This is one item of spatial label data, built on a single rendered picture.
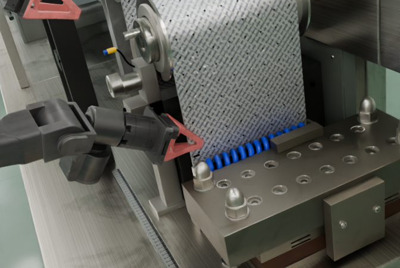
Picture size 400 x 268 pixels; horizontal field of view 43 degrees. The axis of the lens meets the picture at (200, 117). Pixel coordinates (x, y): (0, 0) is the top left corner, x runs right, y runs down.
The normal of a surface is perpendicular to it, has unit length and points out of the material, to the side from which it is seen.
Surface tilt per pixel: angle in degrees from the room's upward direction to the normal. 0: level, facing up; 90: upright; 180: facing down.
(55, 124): 22
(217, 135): 90
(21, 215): 0
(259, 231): 90
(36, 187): 0
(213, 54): 90
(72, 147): 111
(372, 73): 90
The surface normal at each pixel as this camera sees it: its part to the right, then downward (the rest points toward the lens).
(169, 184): 0.40, 0.36
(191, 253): -0.17, -0.88
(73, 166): 0.56, 0.61
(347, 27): -0.90, 0.33
